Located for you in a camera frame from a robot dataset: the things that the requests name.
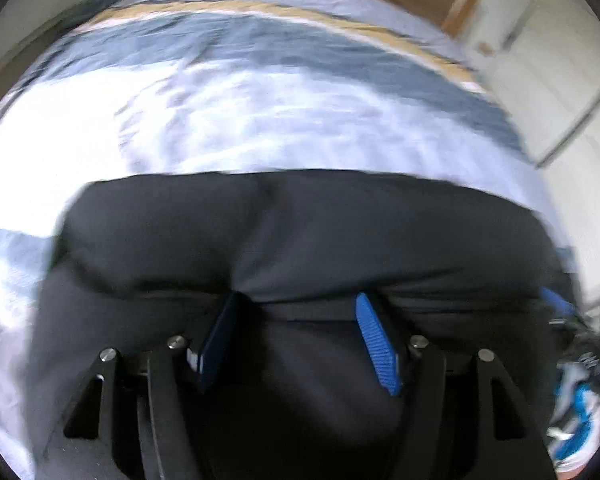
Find light blue striped bedspread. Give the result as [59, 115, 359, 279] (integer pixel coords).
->
[0, 0, 576, 480]

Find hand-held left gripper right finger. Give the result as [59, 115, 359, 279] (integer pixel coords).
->
[355, 291, 557, 480]

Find black pants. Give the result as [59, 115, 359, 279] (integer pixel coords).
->
[27, 169, 588, 480]

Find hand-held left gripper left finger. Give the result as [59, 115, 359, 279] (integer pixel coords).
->
[40, 291, 255, 480]

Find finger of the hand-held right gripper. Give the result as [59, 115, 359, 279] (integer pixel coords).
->
[539, 286, 580, 326]

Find teal cloth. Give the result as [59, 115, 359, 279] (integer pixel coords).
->
[72, 0, 133, 23]

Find white wardrobe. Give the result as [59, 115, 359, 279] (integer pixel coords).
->
[472, 0, 600, 306]

